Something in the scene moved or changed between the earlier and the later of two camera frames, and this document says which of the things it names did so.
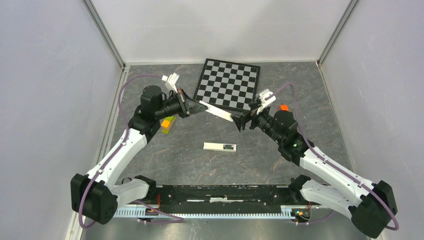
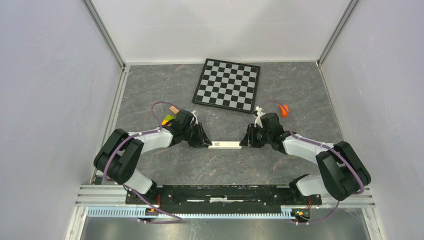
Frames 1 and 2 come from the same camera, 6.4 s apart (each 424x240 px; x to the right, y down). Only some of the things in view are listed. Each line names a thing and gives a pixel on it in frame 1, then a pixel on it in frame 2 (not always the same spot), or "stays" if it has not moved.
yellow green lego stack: x=167 y=123 stays
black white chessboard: x=228 y=84 stays
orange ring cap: x=284 y=107 stays
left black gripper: x=188 y=106 to x=201 y=140
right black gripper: x=241 y=120 to x=255 y=144
